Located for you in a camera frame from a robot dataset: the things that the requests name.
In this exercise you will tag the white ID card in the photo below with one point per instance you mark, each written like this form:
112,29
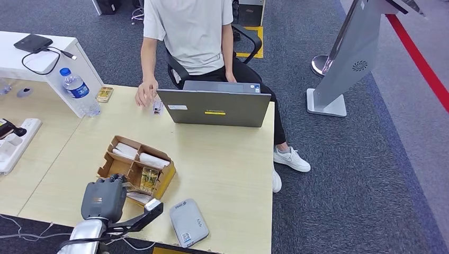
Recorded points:
158,107

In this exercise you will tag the white power strip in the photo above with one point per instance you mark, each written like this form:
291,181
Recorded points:
32,126

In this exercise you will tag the person's left hand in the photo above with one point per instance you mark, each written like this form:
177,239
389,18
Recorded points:
231,77

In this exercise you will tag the white paper sleeve stack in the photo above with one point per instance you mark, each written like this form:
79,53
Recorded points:
125,150
154,160

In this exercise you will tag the clear plastic item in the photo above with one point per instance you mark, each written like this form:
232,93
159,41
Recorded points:
3,89

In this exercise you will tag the white desk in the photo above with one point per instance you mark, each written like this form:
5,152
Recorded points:
7,63

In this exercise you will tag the black external drive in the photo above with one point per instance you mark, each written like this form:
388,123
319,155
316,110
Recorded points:
33,43

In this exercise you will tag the person's right hand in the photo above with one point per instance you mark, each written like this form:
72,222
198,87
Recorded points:
146,92

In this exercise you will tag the black computer case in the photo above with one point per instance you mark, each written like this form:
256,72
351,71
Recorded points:
106,5

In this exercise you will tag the grey card reader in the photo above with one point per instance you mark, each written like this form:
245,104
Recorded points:
188,222

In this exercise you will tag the grey kiosk stand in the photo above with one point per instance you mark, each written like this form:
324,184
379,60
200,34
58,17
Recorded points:
350,52

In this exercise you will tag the dark cabinet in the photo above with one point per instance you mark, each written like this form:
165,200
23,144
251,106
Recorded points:
250,13

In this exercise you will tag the grey laptop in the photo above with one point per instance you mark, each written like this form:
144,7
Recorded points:
217,108

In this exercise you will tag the person's right forearm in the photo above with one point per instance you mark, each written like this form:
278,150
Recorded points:
149,59

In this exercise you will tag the grey round desk grommet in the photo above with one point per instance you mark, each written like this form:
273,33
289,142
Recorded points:
24,92

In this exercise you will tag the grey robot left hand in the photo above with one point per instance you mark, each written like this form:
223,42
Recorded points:
103,200

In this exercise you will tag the clear water bottle blue cap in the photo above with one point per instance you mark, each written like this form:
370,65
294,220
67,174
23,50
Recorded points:
78,89

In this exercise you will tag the white sneaker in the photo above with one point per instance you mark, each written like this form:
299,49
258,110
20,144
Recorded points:
292,159
276,181

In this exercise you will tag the yellow edged dark panel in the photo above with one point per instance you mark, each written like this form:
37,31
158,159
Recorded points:
168,251

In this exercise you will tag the chrome stanchion base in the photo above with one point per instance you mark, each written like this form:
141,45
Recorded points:
317,66

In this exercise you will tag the black office chair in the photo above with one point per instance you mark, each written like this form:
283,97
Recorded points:
252,36

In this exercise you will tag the person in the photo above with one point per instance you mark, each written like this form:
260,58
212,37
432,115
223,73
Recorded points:
189,31

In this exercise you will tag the person's left forearm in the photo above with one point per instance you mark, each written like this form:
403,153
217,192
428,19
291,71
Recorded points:
228,49

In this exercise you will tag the white charger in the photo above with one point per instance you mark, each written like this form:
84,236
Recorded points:
10,142

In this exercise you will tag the cardboard organiser box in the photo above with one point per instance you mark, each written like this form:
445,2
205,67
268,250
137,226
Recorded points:
167,177

